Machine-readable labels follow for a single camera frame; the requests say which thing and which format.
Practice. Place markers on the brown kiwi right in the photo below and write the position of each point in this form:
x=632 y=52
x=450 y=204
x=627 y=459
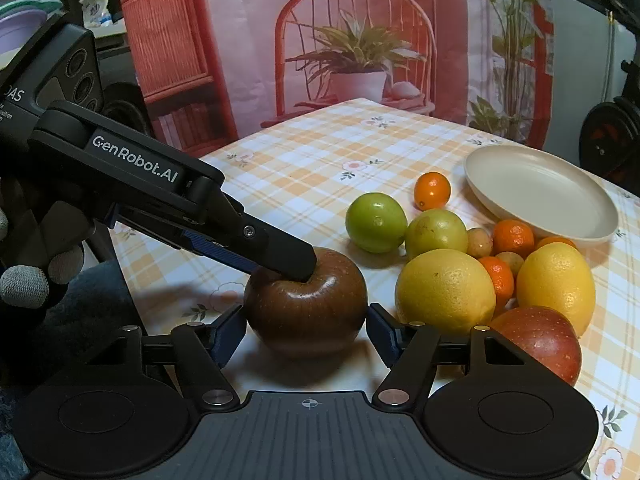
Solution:
x=511 y=261

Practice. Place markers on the green plastic basin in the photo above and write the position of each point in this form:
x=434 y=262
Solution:
x=30 y=7

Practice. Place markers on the black exercise bike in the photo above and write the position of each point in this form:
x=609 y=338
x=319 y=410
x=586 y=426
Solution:
x=607 y=140

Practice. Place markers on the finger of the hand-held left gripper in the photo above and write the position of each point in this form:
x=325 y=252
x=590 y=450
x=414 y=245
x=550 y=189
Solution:
x=280 y=255
x=220 y=252

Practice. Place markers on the yellow lemon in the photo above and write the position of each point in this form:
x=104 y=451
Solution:
x=442 y=290
x=555 y=285

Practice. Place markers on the white wall pipe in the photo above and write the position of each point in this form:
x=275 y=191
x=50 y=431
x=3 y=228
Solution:
x=609 y=50

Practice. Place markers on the green apple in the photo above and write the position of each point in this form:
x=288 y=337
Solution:
x=375 y=225

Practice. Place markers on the orange checked floral tablecloth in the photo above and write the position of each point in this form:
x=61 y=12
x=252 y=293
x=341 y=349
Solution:
x=300 y=170

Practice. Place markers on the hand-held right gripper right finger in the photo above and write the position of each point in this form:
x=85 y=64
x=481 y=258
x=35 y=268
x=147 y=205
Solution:
x=381 y=331

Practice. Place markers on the brown kiwi left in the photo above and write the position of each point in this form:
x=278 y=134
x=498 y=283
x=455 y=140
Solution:
x=480 y=244

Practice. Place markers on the brown kiwi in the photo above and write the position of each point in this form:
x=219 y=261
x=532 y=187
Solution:
x=511 y=261
x=480 y=244

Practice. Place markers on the purple plastic basin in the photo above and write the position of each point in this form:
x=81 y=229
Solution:
x=20 y=32

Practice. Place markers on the orange mandarin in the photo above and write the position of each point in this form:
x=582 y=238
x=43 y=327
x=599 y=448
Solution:
x=500 y=280
x=555 y=242
x=513 y=240

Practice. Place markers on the yellow-green apple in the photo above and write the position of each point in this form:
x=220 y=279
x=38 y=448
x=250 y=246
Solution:
x=435 y=232

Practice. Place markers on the blotchy red apple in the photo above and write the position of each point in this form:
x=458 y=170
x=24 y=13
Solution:
x=545 y=345

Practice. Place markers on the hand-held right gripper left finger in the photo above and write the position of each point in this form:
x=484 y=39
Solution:
x=230 y=331

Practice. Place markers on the white plastic bag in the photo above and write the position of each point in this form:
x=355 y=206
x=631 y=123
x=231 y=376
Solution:
x=95 y=7

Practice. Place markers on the person's left hand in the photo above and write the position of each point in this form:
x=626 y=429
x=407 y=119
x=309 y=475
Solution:
x=25 y=287

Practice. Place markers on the glossy oval mandarin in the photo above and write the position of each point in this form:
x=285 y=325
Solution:
x=432 y=191

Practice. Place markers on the dark red apple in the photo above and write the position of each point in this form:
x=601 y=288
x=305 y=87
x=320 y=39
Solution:
x=310 y=315

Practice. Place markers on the printed backdrop cloth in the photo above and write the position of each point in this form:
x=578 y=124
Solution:
x=250 y=35

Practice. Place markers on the beige plate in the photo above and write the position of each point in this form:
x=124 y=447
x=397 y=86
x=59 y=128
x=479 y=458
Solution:
x=540 y=195

